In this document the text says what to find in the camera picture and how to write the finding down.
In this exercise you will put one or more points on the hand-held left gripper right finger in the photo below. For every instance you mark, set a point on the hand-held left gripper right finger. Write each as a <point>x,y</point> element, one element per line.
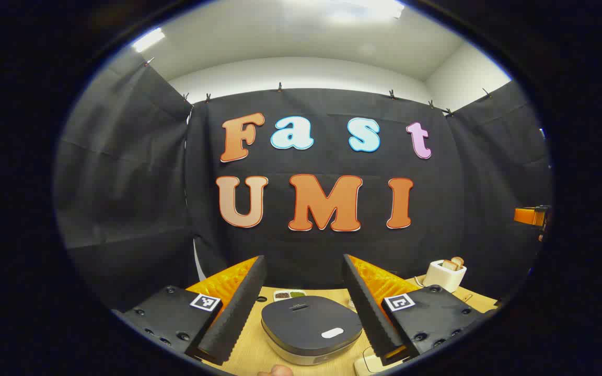
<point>371,313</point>

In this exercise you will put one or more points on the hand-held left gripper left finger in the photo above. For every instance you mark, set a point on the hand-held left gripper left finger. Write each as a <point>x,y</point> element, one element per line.
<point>238,313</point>

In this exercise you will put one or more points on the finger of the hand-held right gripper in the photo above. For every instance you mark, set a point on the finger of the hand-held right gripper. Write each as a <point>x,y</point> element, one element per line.
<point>525,216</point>

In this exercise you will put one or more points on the dark grey rice cooker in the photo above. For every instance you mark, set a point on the dark grey rice cooker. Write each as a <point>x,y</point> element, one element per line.
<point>301,324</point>

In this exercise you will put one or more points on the white rice container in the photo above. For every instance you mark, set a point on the white rice container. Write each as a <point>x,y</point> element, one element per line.
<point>366,363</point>

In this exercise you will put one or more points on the white divided seasoning dish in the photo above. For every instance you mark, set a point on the white divided seasoning dish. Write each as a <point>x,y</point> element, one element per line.
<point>289,295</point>

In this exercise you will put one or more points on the toasted bread slice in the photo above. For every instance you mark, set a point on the toasted bread slice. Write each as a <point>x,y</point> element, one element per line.
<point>458,261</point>
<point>449,265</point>

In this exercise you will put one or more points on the white toaster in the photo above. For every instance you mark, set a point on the white toaster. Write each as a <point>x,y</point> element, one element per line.
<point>444,278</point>

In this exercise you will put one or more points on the black backdrop cloth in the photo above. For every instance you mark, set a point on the black backdrop cloth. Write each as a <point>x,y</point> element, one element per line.
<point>123,183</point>

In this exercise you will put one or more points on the ceiling light panel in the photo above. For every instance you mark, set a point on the ceiling light panel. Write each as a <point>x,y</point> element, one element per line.
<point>369,8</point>
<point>148,39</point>

